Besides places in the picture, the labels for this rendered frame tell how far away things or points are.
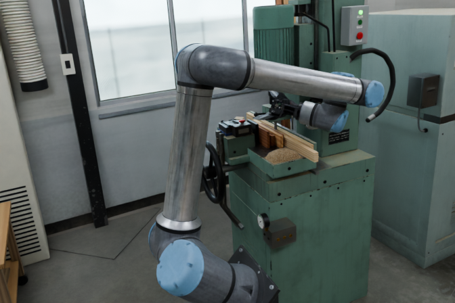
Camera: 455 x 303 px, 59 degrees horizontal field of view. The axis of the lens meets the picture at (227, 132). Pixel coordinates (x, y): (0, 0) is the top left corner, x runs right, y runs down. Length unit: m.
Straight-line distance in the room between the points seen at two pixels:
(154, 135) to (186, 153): 1.87
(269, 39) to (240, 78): 0.64
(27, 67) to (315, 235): 1.87
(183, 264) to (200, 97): 0.48
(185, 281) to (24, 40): 1.87
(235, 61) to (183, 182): 0.42
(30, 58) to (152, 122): 0.95
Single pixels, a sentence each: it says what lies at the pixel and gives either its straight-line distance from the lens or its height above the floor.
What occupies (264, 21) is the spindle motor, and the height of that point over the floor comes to 1.44.
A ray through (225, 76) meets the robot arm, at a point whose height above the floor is 1.35.
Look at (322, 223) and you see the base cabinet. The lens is 1.96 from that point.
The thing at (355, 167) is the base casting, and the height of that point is 0.77.
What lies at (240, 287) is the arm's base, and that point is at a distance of 1.28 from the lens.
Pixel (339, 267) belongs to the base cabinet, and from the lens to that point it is 2.17.
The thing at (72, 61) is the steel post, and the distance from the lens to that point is 2.77.
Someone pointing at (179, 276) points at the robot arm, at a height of 0.83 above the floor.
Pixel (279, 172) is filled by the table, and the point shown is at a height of 0.86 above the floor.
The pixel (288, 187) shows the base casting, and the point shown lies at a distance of 1.76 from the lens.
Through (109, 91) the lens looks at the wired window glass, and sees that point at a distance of 3.02.
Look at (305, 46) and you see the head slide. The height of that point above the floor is 1.33.
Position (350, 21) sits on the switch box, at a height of 1.42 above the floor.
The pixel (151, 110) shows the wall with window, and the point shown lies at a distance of 3.04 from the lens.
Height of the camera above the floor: 1.55
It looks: 19 degrees down
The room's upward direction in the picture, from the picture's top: 4 degrees counter-clockwise
